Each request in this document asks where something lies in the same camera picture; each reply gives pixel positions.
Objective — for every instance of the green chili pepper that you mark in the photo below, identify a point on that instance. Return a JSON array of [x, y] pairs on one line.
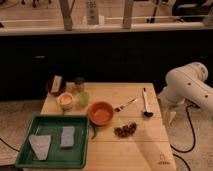
[[93, 126]]

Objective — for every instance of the dark red grape bunch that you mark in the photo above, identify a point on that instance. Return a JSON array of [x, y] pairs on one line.
[[125, 130]]

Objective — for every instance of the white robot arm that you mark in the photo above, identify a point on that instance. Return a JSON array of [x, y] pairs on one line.
[[185, 83]]

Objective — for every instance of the green plastic tray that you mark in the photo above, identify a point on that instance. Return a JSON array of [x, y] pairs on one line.
[[58, 157]]

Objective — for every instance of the small white orange cup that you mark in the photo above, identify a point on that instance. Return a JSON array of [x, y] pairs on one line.
[[65, 100]]

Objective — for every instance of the black white spoon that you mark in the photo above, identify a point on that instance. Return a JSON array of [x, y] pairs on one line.
[[147, 111]]

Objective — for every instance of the dark lid spice jar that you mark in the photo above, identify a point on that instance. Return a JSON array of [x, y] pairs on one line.
[[79, 84]]

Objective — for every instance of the green cup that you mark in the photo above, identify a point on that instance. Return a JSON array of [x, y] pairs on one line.
[[83, 98]]

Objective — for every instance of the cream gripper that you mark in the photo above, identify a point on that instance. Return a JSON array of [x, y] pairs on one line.
[[168, 115]]

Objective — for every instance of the orange bowl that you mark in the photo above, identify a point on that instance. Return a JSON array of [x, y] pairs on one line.
[[100, 113]]

